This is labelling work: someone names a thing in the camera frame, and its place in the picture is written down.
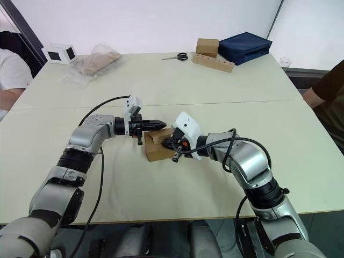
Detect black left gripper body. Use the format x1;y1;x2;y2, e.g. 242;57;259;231
128;114;146;146

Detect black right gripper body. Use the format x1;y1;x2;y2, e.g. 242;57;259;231
171;128;192;163

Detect small cardboard box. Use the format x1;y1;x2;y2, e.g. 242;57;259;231
144;127;176;162
195;38;220;58

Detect clear plastic bag with cardboard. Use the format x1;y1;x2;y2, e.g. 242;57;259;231
58;42;128;89

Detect small closed cardboard box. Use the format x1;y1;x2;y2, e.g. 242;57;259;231
195;38;220;58

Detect wooden block with holes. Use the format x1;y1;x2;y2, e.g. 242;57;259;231
191;52;234;74

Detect dark grey rounded shape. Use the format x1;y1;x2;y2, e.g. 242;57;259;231
187;219;223;258
114;223;163;258

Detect white cube with black squares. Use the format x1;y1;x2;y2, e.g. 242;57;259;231
41;42;79;66

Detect navy blue fabric case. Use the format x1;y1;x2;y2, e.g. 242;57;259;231
217;32;273;67

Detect clear plastic cup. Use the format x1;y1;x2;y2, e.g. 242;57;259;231
279;56;293;71

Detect person in white shirt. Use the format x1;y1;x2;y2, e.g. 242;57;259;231
0;47;34;122

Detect dark grey side ledge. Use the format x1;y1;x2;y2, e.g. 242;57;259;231
284;67;332;90

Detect black chair back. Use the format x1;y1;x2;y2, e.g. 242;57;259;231
0;30;37;79

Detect person in brown shirt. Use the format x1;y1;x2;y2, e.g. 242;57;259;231
303;59;344;156

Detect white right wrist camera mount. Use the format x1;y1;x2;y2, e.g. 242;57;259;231
171;111;203;161

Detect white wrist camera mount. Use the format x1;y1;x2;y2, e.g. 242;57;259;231
124;94;144;138
171;111;203;161

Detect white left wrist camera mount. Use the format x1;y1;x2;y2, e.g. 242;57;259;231
124;94;144;138

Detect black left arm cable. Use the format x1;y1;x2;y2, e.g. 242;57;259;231
70;95;132;258

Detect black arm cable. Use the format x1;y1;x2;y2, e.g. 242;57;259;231
171;128;273;244
70;95;132;258

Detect black-handled scissors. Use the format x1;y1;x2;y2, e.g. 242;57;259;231
161;52;189;62

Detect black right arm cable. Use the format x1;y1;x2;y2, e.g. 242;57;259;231
171;128;273;244

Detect dark diagonal frame bar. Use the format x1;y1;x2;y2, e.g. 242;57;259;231
0;0;48;68

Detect grey upright frame pole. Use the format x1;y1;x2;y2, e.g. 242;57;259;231
266;0;285;40

